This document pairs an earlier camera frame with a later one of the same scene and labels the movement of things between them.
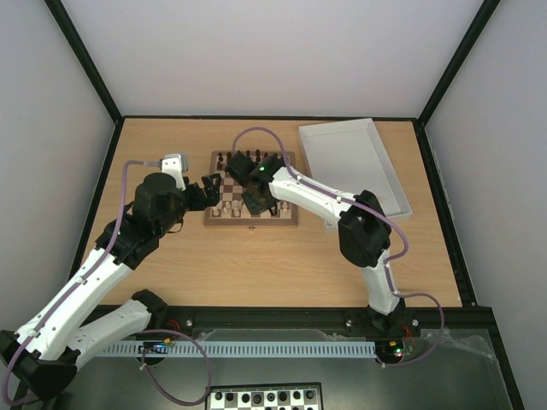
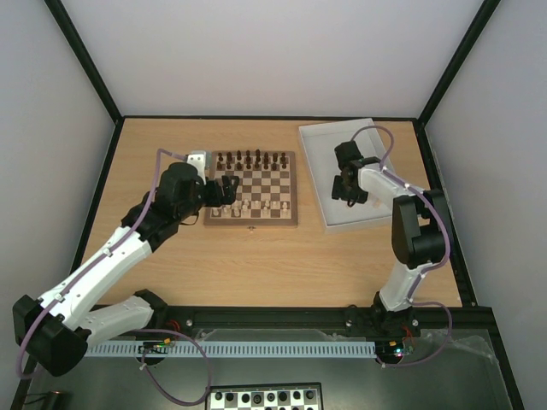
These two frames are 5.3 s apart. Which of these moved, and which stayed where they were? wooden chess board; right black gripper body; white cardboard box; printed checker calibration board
Moved: right black gripper body
Stayed: printed checker calibration board; wooden chess board; white cardboard box
